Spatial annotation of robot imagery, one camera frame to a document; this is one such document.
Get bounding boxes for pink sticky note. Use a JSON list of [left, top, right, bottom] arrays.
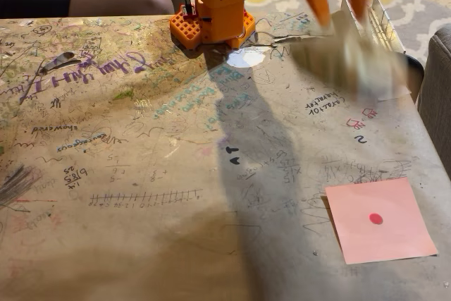
[[324, 176, 439, 266]]

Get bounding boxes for scribbled brown paper table cover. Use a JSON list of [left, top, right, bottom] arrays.
[[0, 14, 451, 301]]

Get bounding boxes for spotted plush egg toy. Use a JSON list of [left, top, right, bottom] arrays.
[[291, 11, 410, 102]]

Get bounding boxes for grey couch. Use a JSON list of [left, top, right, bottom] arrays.
[[416, 22, 451, 175]]

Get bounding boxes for torn brown paper flap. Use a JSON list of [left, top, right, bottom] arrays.
[[37, 51, 77, 75]]

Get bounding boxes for black clamp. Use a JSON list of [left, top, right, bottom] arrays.
[[401, 51, 426, 104]]

